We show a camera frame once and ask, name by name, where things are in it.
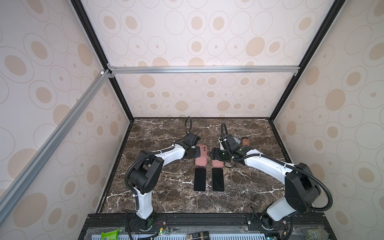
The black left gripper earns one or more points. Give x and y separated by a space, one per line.
197 155

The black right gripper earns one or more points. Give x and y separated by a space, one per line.
215 154

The pink phone case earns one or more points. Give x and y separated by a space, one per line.
202 159
217 164

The phone with black screen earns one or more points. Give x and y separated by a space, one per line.
218 180

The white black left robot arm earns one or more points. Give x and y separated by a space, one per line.
143 175

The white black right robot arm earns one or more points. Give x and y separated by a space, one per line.
301 190

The red sweet pepper spice jar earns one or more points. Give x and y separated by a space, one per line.
245 141

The dark bottle at front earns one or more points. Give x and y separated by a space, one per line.
203 235

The green packet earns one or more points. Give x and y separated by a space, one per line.
112 235

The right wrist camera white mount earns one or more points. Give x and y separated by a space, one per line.
229 143

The horizontal aluminium rail back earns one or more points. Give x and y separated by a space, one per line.
205 69

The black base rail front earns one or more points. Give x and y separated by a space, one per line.
222 226

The black corner frame post left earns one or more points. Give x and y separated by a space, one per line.
87 25

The black corner frame post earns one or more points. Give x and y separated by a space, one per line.
319 36
87 25

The black corner frame post right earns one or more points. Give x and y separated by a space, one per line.
319 36

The diagonal aluminium rail left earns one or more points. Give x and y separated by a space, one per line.
20 185

